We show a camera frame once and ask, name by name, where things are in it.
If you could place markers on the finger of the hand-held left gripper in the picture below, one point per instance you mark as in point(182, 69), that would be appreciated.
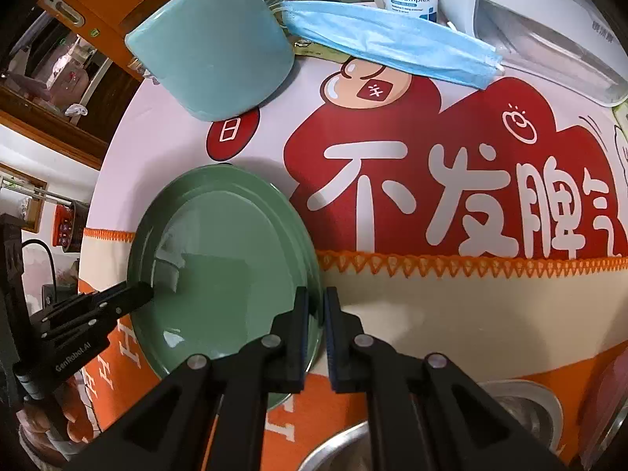
point(132, 293)
point(93, 325)

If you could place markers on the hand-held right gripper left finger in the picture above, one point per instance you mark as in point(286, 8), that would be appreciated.
point(303, 326)

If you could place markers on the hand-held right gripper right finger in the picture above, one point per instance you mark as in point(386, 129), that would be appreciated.
point(330, 336)

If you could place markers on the green plate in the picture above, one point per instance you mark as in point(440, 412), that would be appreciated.
point(221, 265)

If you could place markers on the steel bowl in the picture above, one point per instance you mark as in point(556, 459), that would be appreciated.
point(338, 451)
point(535, 412)

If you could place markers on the person's left hand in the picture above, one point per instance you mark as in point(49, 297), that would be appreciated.
point(37, 427)

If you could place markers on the orange patterned blanket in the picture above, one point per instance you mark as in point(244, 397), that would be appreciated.
point(466, 314)

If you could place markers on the small clear glass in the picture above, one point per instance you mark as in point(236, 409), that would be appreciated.
point(144, 71)

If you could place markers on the lilac cartoon printed tablecloth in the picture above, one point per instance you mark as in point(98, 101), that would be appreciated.
point(441, 122)

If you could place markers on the teal ceramic mug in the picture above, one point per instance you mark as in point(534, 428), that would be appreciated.
point(211, 49)

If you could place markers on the pink plate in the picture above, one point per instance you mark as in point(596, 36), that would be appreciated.
point(608, 412)

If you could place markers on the white countertop appliance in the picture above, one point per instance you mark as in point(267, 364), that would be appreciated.
point(515, 5)

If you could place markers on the red wall device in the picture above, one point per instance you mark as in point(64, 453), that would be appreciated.
point(66, 225)

